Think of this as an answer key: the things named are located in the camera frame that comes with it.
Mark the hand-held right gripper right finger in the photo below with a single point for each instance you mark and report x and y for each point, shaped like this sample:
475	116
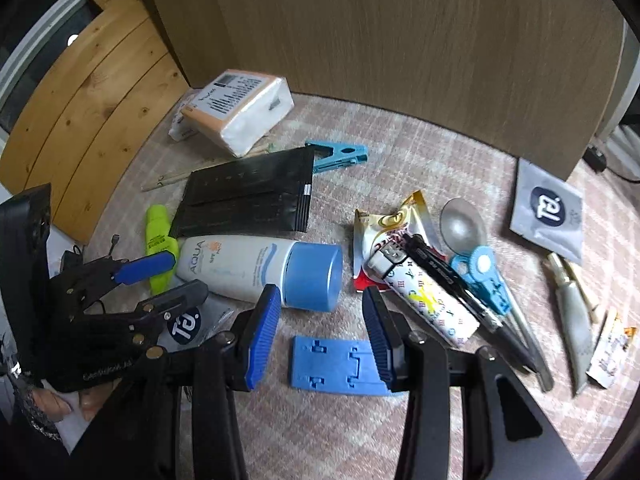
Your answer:
377	335

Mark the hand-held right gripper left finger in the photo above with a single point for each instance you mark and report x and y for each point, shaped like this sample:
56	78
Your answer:
262	335

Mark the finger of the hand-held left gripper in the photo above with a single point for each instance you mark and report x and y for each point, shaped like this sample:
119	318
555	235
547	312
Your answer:
170	300
145	265

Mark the blue plastic plate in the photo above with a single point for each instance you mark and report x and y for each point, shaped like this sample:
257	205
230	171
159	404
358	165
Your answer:
330	365

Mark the person's left hand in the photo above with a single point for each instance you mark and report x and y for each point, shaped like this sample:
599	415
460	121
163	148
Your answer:
55	402

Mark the grey sachet with round logo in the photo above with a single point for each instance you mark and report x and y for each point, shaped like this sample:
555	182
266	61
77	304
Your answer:
192	327
547	210

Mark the yellow green highlighter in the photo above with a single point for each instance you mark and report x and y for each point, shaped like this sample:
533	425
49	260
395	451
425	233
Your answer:
160	232

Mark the white patterned lighter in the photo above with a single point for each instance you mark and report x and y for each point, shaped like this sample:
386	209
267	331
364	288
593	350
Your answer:
435	305

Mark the white lotion bottle blue cap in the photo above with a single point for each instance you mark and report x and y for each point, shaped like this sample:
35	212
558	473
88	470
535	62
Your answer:
250	265

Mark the pale wooden stick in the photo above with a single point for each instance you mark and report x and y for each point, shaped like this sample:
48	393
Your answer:
165	178
585	290

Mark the black pen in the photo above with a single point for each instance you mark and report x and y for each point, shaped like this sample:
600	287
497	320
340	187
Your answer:
450	277

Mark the gold snack wrapper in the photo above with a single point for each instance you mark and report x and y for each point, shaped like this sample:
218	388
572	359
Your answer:
385	225

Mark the black foil pouch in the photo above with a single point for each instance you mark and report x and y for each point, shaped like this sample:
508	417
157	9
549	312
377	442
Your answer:
250	195

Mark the teal plastic tool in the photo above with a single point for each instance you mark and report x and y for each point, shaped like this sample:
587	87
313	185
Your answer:
482	265

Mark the clear suction cup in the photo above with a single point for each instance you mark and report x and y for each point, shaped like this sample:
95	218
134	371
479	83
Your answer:
462	222

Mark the silver metal tool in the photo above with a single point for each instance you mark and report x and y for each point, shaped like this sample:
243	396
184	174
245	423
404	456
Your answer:
530	345

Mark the wooden plank board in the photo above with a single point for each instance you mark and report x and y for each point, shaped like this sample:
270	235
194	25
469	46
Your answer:
85	120

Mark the orange white tissue pack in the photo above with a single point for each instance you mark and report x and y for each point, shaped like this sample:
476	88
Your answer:
235	110

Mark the blue clothes peg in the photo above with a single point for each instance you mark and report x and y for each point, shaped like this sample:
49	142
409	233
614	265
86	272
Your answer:
340	155

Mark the metallic squeeze tube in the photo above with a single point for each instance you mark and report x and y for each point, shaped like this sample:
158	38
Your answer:
572	320

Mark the small white orange sachet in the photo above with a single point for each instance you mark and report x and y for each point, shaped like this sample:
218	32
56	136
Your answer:
607	355

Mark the black power adapter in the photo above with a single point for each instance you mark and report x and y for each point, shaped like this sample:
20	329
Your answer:
595	157

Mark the brown wood panel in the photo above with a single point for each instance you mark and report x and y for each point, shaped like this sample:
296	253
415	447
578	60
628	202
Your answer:
390	35

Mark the grey window frame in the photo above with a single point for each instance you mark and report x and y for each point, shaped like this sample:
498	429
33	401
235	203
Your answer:
45	15

